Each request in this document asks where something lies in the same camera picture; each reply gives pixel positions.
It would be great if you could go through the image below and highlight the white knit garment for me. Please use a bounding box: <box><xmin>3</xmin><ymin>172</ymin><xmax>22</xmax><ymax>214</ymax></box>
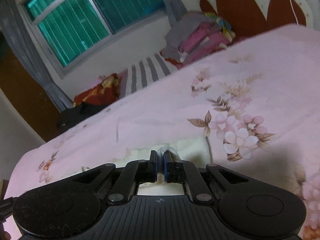
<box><xmin>106</xmin><ymin>137</ymin><xmax>211</xmax><ymax>196</ymax></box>

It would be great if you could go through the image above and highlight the stack of folded clothes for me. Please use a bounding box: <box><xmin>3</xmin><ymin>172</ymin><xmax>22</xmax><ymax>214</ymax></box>
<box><xmin>160</xmin><ymin>12</ymin><xmax>235</xmax><ymax>68</ymax></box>

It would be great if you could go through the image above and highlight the red floral pillow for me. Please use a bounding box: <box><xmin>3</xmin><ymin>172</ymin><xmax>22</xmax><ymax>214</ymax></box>
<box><xmin>73</xmin><ymin>73</ymin><xmax>121</xmax><ymax>107</ymax></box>

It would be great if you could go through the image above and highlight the black bag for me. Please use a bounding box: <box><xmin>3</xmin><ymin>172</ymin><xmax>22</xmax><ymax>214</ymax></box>
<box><xmin>56</xmin><ymin>102</ymin><xmax>108</xmax><ymax>135</ymax></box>

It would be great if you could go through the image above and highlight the pink floral bed sheet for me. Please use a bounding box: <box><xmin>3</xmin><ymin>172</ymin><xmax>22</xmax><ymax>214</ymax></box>
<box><xmin>5</xmin><ymin>25</ymin><xmax>319</xmax><ymax>239</ymax></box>

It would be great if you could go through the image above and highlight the grey striped sheet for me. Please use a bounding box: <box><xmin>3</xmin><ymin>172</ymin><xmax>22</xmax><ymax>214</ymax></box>
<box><xmin>118</xmin><ymin>53</ymin><xmax>178</xmax><ymax>99</ymax></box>

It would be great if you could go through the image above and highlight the brown wooden door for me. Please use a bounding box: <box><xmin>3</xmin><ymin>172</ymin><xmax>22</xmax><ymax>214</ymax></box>
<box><xmin>1</xmin><ymin>35</ymin><xmax>60</xmax><ymax>142</ymax></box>

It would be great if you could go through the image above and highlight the green glass window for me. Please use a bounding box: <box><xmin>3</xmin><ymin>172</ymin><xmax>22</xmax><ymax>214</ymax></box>
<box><xmin>21</xmin><ymin>0</ymin><xmax>165</xmax><ymax>78</ymax></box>

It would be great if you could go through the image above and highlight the red heart-shaped headboard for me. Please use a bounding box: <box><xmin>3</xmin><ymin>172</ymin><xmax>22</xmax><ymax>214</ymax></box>
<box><xmin>199</xmin><ymin>0</ymin><xmax>314</xmax><ymax>41</ymax></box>

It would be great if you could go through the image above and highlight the grey curtain left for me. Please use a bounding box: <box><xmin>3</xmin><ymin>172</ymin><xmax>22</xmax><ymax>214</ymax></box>
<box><xmin>1</xmin><ymin>0</ymin><xmax>72</xmax><ymax>112</ymax></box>

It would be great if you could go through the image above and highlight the white hanging cable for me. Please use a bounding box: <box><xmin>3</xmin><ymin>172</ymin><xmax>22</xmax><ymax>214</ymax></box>
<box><xmin>282</xmin><ymin>0</ymin><xmax>299</xmax><ymax>26</ymax></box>

